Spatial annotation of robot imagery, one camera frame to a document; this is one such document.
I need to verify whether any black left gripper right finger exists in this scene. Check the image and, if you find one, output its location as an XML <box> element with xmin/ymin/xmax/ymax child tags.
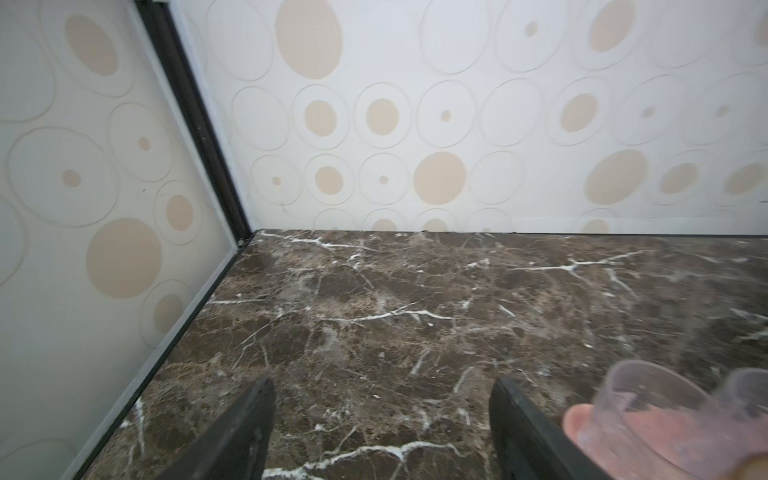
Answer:
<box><xmin>488</xmin><ymin>376</ymin><xmax>610</xmax><ymax>480</ymax></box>

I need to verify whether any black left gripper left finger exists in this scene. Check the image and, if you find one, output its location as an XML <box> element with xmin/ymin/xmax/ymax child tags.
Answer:
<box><xmin>158</xmin><ymin>377</ymin><xmax>276</xmax><ymax>480</ymax></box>

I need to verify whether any clear faceted glass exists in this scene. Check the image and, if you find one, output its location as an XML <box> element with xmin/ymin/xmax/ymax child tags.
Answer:
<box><xmin>562</xmin><ymin>360</ymin><xmax>717</xmax><ymax>479</ymax></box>
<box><xmin>714</xmin><ymin>368</ymin><xmax>767</xmax><ymax>437</ymax></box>

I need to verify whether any tall yellow plastic tumbler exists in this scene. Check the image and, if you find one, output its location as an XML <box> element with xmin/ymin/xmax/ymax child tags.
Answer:
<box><xmin>724</xmin><ymin>452</ymin><xmax>768</xmax><ymax>480</ymax></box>

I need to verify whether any pink plastic tray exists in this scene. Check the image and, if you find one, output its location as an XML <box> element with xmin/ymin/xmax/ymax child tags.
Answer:
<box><xmin>563</xmin><ymin>404</ymin><xmax>767</xmax><ymax>479</ymax></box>

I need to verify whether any black corner frame post left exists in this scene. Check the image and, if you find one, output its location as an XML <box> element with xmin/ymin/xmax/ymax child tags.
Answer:
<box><xmin>134</xmin><ymin>1</ymin><xmax>253</xmax><ymax>248</ymax></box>

